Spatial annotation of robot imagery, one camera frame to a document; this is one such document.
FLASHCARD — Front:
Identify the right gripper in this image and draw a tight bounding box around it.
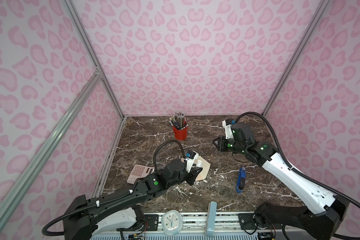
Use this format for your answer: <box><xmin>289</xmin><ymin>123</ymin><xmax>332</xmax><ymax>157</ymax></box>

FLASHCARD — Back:
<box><xmin>210</xmin><ymin>135</ymin><xmax>247</xmax><ymax>155</ymax></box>

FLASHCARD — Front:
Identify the pink envelope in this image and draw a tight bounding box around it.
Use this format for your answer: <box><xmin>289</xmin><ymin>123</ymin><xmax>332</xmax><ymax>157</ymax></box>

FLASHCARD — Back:
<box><xmin>193</xmin><ymin>155</ymin><xmax>211</xmax><ymax>181</ymax></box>

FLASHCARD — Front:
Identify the white glue stick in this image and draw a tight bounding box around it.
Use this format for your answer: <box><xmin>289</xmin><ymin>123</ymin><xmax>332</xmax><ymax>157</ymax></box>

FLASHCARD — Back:
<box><xmin>196</xmin><ymin>160</ymin><xmax>203</xmax><ymax>168</ymax></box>

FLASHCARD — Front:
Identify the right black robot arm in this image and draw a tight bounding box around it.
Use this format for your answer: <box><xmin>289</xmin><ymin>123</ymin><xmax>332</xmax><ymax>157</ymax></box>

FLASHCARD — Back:
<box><xmin>213</xmin><ymin>119</ymin><xmax>360</xmax><ymax>240</ymax></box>

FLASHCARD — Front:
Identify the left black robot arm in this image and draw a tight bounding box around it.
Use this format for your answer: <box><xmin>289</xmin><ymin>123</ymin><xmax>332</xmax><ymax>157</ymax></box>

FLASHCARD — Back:
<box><xmin>42</xmin><ymin>159</ymin><xmax>203</xmax><ymax>240</ymax></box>

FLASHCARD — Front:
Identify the red pencil cup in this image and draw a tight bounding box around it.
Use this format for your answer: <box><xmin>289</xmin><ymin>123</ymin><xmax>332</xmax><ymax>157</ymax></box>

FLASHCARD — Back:
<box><xmin>173</xmin><ymin>126</ymin><xmax>188</xmax><ymax>141</ymax></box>

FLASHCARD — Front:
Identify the light blue phone stand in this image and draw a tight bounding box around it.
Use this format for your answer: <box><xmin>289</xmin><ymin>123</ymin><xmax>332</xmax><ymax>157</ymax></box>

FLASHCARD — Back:
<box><xmin>205</xmin><ymin>202</ymin><xmax>217</xmax><ymax>238</ymax></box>

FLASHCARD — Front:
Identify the coloured pencils bunch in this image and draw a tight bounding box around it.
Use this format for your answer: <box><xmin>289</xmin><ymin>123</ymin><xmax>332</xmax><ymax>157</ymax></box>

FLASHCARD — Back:
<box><xmin>169</xmin><ymin>113</ymin><xmax>188</xmax><ymax>130</ymax></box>

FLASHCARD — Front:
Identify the blue stapler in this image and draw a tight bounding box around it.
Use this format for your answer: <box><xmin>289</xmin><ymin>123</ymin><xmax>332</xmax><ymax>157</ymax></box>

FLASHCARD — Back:
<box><xmin>236</xmin><ymin>167</ymin><xmax>246</xmax><ymax>193</ymax></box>

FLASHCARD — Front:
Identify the pink calculator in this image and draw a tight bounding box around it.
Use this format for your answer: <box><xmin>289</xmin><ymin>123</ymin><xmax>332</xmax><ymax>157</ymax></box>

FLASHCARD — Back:
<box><xmin>127</xmin><ymin>165</ymin><xmax>155</xmax><ymax>185</ymax></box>

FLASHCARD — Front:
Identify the white alarm clock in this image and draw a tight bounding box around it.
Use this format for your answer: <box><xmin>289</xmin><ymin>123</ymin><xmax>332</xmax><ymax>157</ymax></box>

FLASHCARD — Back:
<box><xmin>161</xmin><ymin>210</ymin><xmax>184</xmax><ymax>236</ymax></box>

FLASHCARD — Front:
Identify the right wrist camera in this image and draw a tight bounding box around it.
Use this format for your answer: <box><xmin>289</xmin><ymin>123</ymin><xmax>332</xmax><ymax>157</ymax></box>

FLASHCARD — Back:
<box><xmin>222</xmin><ymin>119</ymin><xmax>236</xmax><ymax>140</ymax></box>

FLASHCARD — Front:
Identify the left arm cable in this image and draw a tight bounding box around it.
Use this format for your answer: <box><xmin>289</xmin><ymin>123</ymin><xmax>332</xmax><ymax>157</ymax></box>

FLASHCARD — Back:
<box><xmin>152</xmin><ymin>139</ymin><xmax>186</xmax><ymax>172</ymax></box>

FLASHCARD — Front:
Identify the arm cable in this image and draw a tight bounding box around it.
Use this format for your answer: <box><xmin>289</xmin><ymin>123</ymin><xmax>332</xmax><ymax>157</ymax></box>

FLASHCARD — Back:
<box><xmin>233</xmin><ymin>111</ymin><xmax>360</xmax><ymax>240</ymax></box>
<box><xmin>152</xmin><ymin>139</ymin><xmax>186</xmax><ymax>172</ymax></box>

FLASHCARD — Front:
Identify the aluminium frame rail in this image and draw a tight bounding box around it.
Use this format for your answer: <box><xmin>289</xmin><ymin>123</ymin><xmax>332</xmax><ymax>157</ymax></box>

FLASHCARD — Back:
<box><xmin>89</xmin><ymin>212</ymin><xmax>314</xmax><ymax>240</ymax></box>

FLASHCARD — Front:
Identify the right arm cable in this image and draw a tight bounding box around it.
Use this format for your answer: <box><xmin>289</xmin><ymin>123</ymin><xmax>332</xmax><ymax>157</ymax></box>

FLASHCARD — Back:
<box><xmin>233</xmin><ymin>111</ymin><xmax>360</xmax><ymax>240</ymax></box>

